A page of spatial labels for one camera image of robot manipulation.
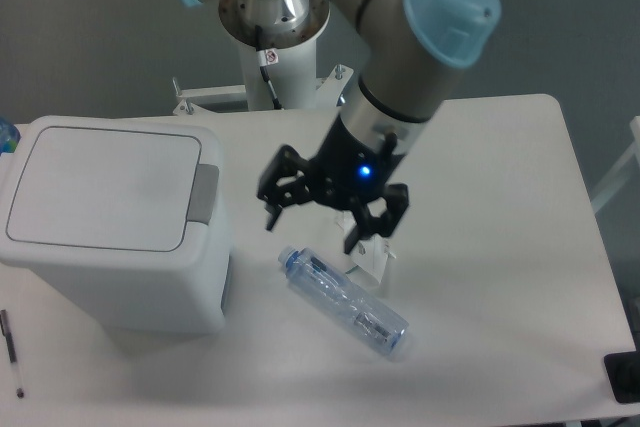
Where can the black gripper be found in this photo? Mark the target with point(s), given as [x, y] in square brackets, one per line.
[345, 174]

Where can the white plastic trash can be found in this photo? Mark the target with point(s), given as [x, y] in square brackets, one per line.
[124, 218]

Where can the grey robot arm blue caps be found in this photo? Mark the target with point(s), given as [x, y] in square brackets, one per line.
[419, 51]

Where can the blue bottle behind trash can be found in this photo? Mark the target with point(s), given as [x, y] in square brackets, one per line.
[10, 136]

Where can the crumpled white paper packet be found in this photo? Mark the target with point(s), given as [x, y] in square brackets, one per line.
[370, 264]

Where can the clear plastic water bottle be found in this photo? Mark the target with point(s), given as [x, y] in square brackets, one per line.
[332, 292]

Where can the black device at table corner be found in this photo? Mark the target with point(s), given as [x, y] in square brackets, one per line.
[623, 372]

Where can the black gel pen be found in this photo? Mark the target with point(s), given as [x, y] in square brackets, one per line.
[12, 354]

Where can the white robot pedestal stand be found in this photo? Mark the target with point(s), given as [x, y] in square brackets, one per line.
[277, 44]

